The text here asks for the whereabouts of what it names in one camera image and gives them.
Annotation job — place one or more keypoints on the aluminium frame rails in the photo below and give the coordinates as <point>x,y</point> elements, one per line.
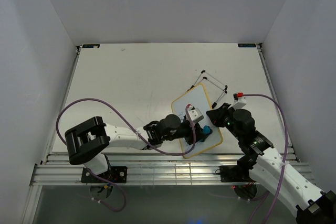
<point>139,82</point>

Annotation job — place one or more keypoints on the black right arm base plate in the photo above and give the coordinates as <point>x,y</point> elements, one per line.
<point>233,173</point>

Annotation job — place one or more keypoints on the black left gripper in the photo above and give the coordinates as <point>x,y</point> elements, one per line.
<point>189,140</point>

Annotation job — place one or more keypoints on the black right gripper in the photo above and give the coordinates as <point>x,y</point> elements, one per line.
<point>216,115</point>

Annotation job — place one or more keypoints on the blue label sticker left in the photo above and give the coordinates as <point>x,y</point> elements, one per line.
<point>88,46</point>

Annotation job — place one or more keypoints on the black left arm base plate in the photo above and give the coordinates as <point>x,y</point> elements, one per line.
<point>116,174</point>

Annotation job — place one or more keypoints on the blue whiteboard eraser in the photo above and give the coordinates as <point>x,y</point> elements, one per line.
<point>207,130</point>

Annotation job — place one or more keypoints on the wire whiteboard stand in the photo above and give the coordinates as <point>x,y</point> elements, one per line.
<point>216,89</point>

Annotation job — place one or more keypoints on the yellow framed small whiteboard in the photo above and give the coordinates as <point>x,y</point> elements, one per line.
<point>198,97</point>

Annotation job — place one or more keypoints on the blue label sticker right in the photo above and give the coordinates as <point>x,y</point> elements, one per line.
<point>246,45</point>

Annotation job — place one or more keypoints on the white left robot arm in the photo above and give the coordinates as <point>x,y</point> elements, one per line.
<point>86,141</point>

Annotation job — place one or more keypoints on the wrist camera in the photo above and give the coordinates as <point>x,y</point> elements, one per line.
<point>239,101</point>
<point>193,114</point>

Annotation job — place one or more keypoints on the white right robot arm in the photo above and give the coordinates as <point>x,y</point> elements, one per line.
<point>307,202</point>

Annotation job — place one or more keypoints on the blue label sticker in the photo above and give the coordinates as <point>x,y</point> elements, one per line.
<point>246,45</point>
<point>88,46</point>

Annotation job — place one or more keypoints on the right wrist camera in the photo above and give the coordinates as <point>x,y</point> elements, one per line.
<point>239,101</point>

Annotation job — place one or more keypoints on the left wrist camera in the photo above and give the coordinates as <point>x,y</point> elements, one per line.
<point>193,114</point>

